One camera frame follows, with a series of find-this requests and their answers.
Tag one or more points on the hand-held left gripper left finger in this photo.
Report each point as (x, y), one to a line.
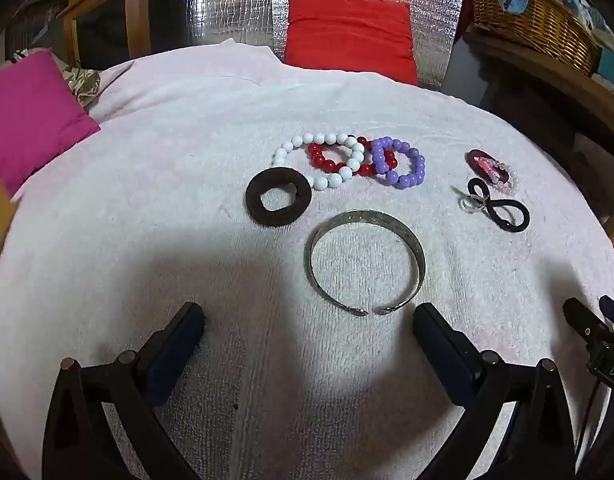
(173, 350)

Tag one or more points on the wicker basket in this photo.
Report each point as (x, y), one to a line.
(537, 25)

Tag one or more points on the patterned cloth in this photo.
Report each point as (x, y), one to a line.
(84, 82)

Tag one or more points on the silver foil insulation sheet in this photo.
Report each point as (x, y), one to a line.
(232, 5)

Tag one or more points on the red cushion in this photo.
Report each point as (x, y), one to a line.
(347, 35)

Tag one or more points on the black scrunchie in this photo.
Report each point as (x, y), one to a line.
(257, 210)

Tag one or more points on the magenta cushion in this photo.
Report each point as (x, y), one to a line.
(32, 110)

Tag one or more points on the white terry towel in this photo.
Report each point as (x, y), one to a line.
(187, 260)

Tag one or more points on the teal box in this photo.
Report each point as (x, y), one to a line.
(612, 70)

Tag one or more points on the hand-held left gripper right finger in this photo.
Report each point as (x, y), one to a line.
(441, 350)

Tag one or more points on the wooden side table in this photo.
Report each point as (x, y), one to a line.
(132, 15)

